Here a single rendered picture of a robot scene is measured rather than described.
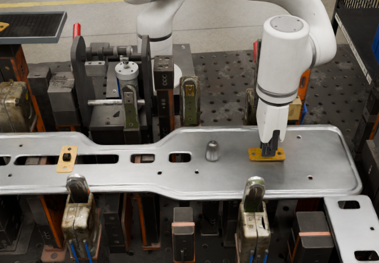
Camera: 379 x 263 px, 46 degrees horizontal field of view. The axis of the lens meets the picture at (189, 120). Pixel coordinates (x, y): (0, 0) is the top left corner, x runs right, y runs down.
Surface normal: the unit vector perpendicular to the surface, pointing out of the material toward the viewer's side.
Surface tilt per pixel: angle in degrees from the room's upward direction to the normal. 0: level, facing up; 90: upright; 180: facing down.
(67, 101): 90
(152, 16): 28
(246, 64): 0
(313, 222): 0
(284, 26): 1
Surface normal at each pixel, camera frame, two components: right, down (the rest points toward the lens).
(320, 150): -0.01, -0.74
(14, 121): 0.02, 0.67
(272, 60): -0.58, 0.55
